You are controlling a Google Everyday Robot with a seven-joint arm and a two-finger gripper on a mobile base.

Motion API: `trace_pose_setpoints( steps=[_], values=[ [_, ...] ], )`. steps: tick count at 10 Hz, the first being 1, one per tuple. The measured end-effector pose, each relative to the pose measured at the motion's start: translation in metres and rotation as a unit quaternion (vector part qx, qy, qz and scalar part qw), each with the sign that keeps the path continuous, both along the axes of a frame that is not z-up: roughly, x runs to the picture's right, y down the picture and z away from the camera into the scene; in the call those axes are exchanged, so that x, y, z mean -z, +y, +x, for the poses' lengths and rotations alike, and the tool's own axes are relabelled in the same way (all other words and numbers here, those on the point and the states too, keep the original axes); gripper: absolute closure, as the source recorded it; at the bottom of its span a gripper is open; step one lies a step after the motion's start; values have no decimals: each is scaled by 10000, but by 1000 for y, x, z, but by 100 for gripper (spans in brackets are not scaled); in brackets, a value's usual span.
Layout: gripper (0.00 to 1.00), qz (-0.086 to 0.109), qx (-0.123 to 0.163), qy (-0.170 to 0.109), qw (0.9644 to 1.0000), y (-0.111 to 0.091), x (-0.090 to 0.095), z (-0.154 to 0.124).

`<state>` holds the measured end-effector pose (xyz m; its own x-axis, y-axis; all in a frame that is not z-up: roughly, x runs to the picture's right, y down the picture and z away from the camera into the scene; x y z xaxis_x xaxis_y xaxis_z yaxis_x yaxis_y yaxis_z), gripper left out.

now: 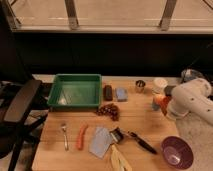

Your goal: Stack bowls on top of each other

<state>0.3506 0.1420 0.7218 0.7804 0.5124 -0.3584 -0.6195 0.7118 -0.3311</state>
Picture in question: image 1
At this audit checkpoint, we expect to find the orange bowl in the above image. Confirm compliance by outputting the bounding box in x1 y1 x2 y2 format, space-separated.
160 96 171 115

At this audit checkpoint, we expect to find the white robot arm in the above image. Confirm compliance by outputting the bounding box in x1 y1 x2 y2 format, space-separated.
167 78 213 125

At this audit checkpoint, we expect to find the dark brown block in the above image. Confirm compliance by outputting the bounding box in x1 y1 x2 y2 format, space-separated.
104 85 113 101

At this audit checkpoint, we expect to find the blue sponge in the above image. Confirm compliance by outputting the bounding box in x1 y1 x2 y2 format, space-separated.
115 87 128 102

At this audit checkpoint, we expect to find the bunch of red grapes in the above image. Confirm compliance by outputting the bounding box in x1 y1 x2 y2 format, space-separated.
96 103 119 121

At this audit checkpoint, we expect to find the small metal cup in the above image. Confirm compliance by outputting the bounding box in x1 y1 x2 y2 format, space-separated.
135 80 146 93

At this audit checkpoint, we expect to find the green plastic tray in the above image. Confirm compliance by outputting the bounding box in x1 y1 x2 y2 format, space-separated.
48 74 102 109

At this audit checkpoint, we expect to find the small metal clip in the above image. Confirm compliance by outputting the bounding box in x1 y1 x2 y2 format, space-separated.
110 127 124 143

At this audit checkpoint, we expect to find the white cup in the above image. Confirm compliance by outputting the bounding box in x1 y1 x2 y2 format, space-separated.
153 77 168 94

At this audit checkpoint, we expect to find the grey blue cloth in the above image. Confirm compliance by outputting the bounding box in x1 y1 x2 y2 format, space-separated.
89 127 113 159

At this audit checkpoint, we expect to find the orange carrot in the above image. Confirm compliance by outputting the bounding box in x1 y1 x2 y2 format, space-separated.
76 124 88 150

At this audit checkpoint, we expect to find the silver fork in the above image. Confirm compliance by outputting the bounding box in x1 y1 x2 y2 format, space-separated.
61 123 69 151

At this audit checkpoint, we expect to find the yellow banana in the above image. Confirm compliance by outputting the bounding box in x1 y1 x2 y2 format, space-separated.
111 145 133 171

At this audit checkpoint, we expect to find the grey round device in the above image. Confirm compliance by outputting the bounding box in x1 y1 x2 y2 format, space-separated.
181 69 204 82

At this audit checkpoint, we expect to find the black office chair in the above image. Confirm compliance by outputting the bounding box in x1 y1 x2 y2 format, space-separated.
0 80 47 171

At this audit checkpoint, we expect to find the purple bowl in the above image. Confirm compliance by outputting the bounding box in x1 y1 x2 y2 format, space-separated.
161 136 194 170

